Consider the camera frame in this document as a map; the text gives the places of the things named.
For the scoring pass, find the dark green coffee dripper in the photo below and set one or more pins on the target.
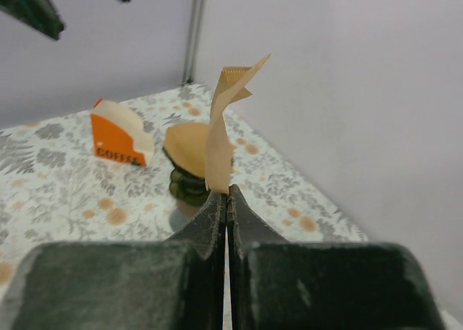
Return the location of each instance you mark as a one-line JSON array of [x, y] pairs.
[[185, 186]]

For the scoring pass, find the floral tablecloth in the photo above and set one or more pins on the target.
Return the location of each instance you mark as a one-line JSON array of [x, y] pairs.
[[53, 187]]

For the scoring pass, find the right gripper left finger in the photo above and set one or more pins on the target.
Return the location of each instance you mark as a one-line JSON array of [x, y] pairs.
[[177, 283]]

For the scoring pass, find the brown paper coffee filter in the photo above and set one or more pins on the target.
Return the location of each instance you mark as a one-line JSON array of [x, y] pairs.
[[184, 145]]

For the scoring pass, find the left aluminium frame post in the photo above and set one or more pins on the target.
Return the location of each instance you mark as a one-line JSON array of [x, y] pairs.
[[193, 40]]

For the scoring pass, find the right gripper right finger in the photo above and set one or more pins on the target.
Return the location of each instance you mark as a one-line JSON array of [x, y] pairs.
[[278, 284]]

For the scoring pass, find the orange coffee filter pack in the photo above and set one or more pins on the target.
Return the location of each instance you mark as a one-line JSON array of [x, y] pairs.
[[119, 135]]

